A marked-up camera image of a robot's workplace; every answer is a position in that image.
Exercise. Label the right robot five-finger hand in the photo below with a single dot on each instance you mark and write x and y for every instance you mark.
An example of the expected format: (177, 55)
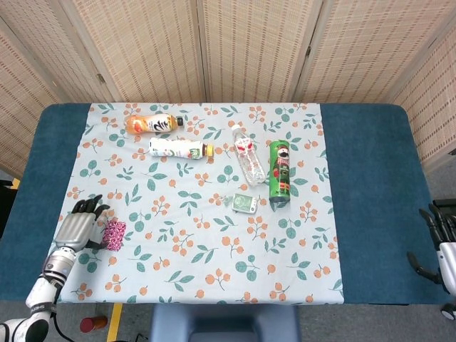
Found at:
(449, 265)

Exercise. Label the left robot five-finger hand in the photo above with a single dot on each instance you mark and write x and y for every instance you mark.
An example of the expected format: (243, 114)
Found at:
(73, 229)

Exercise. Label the pink patterned packet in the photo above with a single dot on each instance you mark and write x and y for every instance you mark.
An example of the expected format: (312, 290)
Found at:
(114, 235)

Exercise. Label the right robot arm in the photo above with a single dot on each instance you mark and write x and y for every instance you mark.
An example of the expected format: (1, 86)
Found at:
(448, 311)

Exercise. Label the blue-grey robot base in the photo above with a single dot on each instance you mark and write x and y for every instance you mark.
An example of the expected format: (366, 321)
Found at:
(224, 324)

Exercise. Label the black box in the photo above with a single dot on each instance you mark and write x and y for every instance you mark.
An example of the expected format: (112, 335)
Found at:
(448, 203)

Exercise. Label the black equipment case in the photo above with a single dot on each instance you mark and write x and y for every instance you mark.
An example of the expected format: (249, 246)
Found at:
(5, 199)

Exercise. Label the red cylinder can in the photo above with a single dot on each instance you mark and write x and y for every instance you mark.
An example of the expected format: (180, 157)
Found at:
(90, 323)

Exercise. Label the yellow floor tape strip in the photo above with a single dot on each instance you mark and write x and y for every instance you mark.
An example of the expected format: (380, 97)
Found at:
(114, 322)

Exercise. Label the blue felt table cover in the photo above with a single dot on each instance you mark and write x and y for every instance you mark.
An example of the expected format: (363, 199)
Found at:
(374, 178)

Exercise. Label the white label bottle yellow cap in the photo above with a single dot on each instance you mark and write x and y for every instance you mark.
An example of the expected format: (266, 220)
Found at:
(171, 147)

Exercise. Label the orange juice bottle black cap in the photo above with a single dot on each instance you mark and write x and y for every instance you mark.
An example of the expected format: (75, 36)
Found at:
(149, 124)

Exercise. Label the floral print tablecloth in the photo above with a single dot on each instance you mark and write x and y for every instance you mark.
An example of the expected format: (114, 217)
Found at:
(213, 256)

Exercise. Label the green tissue packet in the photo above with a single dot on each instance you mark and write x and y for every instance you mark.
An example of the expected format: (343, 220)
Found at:
(244, 203)

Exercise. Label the clear water bottle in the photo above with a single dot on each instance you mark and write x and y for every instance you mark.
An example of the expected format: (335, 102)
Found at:
(249, 160)

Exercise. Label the green chips can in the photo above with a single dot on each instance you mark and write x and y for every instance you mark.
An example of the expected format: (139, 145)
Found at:
(279, 171)

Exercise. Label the woven bamboo folding screen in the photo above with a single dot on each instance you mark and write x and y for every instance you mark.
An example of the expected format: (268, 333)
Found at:
(249, 46)

